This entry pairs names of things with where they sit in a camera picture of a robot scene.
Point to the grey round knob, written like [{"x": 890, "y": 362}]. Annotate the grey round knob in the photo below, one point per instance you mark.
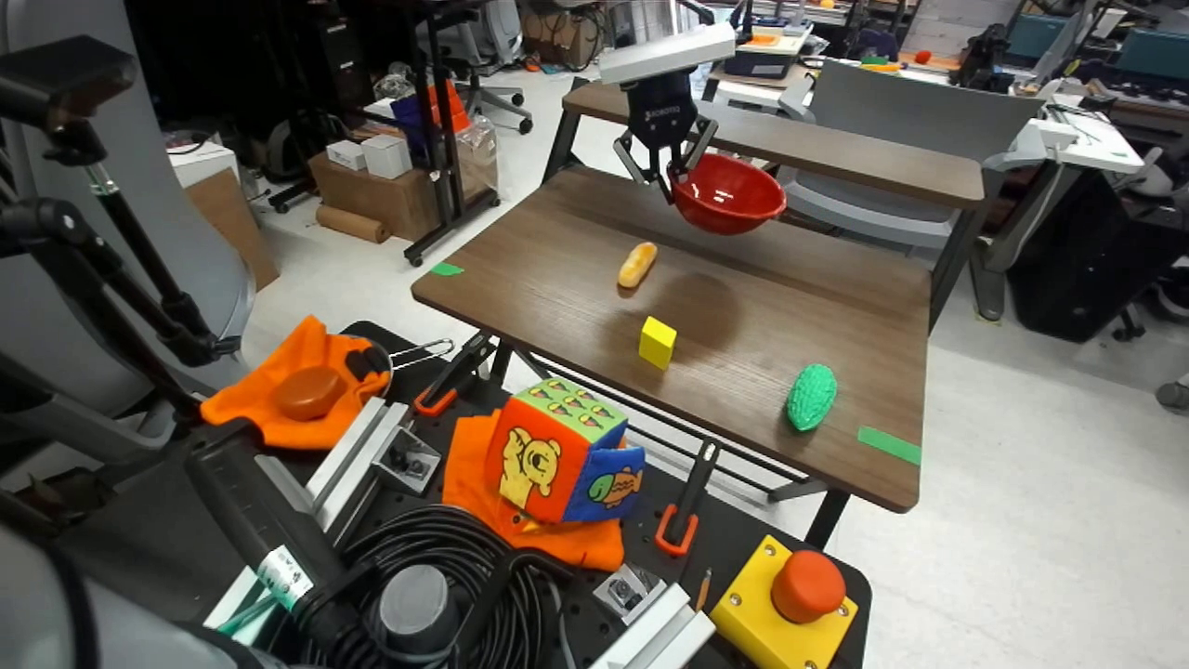
[{"x": 413, "y": 603}]

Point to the red plastic bowl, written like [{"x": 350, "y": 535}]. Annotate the red plastic bowl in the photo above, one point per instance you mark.
[{"x": 731, "y": 196}]

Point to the black mounting platform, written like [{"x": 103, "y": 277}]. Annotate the black mounting platform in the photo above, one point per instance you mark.
[{"x": 731, "y": 542}]

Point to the black office chair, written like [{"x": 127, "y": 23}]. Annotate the black office chair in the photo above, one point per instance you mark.
[{"x": 505, "y": 94}]

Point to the orange cloth with plush cube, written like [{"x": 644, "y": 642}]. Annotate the orange cloth with plush cube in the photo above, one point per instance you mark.
[{"x": 471, "y": 475}]

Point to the flat brown cardboard box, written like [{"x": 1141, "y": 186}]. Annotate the flat brown cardboard box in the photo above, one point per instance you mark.
[{"x": 236, "y": 223}]

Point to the large green tape strip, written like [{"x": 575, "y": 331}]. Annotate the large green tape strip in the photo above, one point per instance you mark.
[{"x": 890, "y": 442}]

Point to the small green tape strip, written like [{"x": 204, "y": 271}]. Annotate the small green tape strip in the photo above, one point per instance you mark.
[{"x": 449, "y": 270}]

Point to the colourful plush cube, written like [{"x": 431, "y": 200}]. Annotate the colourful plush cube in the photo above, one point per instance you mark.
[{"x": 543, "y": 466}]

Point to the black bag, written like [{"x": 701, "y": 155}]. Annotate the black bag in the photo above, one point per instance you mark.
[{"x": 1080, "y": 266}]

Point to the brown cardboard tube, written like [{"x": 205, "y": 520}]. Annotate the brown cardboard tube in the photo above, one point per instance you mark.
[{"x": 350, "y": 223}]

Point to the white desk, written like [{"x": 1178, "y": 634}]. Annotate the white desk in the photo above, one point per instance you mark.
[{"x": 1080, "y": 142}]

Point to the black camera tripod stand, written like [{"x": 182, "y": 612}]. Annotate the black camera tripod stand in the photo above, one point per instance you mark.
[{"x": 76, "y": 266}]

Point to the orange black bar clamp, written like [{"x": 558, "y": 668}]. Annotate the orange black bar clamp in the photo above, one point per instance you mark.
[
  {"x": 678, "y": 520},
  {"x": 449, "y": 376}
]

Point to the black cylinder with white label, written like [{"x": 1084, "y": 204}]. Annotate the black cylinder with white label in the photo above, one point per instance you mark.
[{"x": 256, "y": 504}]

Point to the orange cloth with disc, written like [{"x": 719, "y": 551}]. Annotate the orange cloth with disc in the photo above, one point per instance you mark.
[{"x": 267, "y": 395}]

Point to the grey chair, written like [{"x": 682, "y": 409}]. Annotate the grey chair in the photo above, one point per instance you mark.
[{"x": 892, "y": 112}]

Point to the yellow cube block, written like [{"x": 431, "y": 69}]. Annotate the yellow cube block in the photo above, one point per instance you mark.
[{"x": 657, "y": 343}]

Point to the yellow corn cob toy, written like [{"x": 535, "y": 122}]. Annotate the yellow corn cob toy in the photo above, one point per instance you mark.
[{"x": 637, "y": 266}]

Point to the long aluminium profile rail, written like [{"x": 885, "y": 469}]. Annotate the long aluminium profile rail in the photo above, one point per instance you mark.
[{"x": 355, "y": 451}]

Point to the black pole stand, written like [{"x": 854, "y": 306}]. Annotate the black pole stand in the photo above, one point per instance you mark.
[{"x": 445, "y": 151}]

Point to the brown wooden table with shelf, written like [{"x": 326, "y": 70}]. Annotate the brown wooden table with shelf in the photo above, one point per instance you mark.
[{"x": 558, "y": 280}]

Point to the short aluminium profile rail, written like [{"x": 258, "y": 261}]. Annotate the short aluminium profile rail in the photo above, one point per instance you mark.
[{"x": 657, "y": 634}]

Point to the large open cardboard box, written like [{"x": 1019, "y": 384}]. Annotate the large open cardboard box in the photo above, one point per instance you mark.
[{"x": 392, "y": 199}]

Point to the white small boxes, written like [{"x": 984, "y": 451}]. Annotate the white small boxes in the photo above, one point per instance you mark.
[{"x": 372, "y": 155}]

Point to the green cylinder block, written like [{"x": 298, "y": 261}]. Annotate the green cylinder block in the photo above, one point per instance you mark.
[{"x": 812, "y": 399}]

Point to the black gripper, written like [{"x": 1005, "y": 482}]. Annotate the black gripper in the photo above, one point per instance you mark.
[{"x": 663, "y": 109}]

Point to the yellow box with red button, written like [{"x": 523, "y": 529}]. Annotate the yellow box with red button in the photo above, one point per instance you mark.
[{"x": 758, "y": 619}]

